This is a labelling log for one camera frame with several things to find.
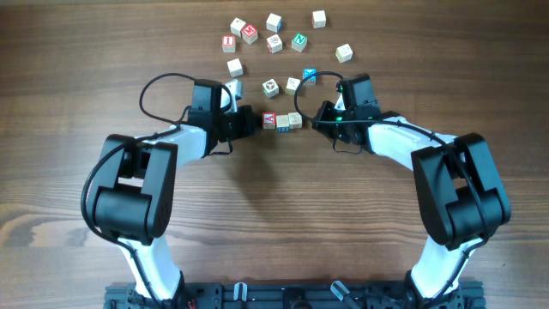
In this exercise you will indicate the blue sided white block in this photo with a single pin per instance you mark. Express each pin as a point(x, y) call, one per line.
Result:
point(273, 22)

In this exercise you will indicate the white red sided block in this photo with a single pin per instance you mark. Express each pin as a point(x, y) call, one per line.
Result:
point(235, 67)

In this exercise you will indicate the red letter I block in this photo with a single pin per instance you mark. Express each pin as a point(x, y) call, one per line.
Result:
point(228, 44)

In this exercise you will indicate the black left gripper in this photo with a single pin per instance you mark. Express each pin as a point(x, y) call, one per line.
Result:
point(246, 117)

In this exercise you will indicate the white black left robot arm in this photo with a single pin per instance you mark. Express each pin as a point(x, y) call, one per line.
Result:
point(127, 197)

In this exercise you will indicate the shell picture white block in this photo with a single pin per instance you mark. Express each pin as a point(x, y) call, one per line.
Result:
point(274, 43)

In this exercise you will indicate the far white number block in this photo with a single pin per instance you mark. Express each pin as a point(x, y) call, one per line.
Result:
point(319, 19)

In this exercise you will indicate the violin picture white block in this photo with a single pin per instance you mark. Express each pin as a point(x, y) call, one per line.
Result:
point(292, 85)

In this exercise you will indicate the yarn ball white block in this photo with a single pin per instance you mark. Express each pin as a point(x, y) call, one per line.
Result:
point(344, 53)

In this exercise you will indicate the letter K white block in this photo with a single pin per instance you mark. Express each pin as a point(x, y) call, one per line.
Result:
point(295, 120)

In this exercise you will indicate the red letter M block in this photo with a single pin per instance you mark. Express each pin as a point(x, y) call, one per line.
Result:
point(249, 34)

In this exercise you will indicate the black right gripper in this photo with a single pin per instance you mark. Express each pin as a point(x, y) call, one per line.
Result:
point(326, 110)

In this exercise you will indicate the plain white corner block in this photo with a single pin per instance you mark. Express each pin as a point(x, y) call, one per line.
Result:
point(236, 26)

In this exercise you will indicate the red letter A block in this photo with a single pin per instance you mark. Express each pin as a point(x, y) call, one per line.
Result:
point(268, 120)

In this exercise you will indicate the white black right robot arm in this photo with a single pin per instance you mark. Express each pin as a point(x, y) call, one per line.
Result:
point(462, 200)

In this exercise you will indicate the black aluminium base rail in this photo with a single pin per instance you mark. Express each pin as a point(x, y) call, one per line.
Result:
point(469, 295)

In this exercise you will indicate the soccer ball picture block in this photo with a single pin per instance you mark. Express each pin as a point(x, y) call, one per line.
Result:
point(270, 88)

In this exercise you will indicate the blue letter X block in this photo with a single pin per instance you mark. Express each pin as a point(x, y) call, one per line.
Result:
point(309, 76)

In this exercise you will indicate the green letter N block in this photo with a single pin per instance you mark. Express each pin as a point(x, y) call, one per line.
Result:
point(299, 42)

